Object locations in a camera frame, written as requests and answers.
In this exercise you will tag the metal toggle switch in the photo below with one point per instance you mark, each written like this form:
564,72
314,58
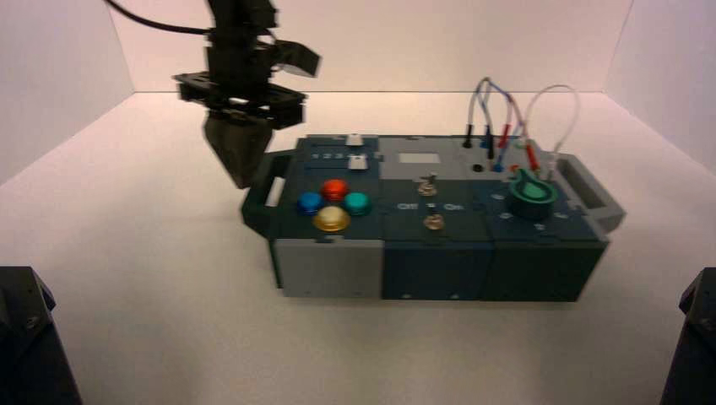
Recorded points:
428,186
433,222

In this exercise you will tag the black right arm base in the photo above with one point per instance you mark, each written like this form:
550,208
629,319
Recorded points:
693,358

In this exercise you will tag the modular grey-blue task box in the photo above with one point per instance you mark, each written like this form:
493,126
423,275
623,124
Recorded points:
436,274

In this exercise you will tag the teal dome push button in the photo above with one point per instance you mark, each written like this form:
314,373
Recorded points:
358,203

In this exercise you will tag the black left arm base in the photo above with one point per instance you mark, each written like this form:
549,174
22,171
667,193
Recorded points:
28,346

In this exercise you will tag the red dome push button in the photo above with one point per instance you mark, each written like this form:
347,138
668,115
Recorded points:
334,189

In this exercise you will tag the green rotary knob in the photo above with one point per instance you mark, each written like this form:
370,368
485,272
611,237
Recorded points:
531,197

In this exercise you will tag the white slider cap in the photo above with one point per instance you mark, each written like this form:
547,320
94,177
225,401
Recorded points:
354,139
357,162

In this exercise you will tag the grey display window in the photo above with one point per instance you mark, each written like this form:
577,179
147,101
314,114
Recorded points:
419,158

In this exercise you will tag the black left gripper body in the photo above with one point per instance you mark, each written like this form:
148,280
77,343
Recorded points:
238,78

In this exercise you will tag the blue dome push button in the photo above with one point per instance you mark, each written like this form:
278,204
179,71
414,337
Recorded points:
310,203

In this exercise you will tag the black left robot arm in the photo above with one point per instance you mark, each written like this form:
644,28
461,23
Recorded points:
240,19

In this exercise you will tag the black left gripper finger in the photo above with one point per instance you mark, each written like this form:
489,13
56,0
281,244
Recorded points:
254,145
224,140

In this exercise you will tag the yellow dome push button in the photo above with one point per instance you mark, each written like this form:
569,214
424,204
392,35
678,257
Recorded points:
331,219

